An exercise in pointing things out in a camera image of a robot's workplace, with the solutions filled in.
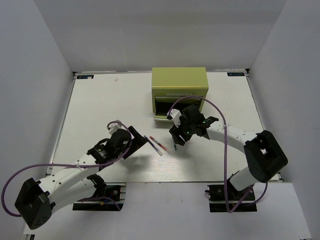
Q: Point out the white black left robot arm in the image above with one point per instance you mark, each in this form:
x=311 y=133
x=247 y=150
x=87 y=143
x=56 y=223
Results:
x=39 y=199

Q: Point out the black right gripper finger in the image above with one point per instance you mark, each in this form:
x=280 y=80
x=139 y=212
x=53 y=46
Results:
x=181 y=139
x=175 y=134

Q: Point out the green bottom drawer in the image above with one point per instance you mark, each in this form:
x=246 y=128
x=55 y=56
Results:
x=162 y=106

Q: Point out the red ink clear pen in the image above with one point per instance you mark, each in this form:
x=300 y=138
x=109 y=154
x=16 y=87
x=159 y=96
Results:
x=160 y=145

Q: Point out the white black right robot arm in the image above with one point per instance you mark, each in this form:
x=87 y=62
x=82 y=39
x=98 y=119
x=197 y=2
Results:
x=264 y=156

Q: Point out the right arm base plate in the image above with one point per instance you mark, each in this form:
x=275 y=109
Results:
x=217 y=203

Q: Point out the blue corner label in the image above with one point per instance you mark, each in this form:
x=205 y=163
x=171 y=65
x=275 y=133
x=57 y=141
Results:
x=236 y=74
x=84 y=77

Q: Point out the green top drawer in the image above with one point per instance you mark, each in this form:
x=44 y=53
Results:
x=181 y=98

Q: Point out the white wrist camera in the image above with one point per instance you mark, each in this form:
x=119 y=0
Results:
x=174 y=115
x=113 y=126

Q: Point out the blue right corner label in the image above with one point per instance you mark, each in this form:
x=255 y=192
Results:
x=236 y=74

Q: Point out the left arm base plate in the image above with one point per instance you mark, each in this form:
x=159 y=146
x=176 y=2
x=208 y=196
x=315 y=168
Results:
x=110 y=199

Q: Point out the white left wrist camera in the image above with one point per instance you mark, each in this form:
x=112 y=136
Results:
x=113 y=126

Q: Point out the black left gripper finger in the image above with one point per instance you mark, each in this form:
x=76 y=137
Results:
x=134 y=133
x=138 y=142

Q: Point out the green drawer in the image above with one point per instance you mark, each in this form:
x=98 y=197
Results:
x=181 y=98
x=162 y=106

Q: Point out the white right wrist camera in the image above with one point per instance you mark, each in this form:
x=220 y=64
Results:
x=174 y=115

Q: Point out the blue left corner label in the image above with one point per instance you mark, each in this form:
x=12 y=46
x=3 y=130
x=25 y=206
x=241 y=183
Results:
x=84 y=77

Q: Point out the purple ink clear pen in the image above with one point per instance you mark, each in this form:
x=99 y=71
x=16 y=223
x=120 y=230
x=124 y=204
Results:
x=153 y=146

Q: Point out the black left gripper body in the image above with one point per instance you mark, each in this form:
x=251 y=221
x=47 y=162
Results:
x=121 y=151

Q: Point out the green metal tool chest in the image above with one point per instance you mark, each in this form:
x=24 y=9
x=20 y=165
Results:
x=168 y=84

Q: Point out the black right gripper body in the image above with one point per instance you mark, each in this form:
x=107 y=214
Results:
x=186 y=127

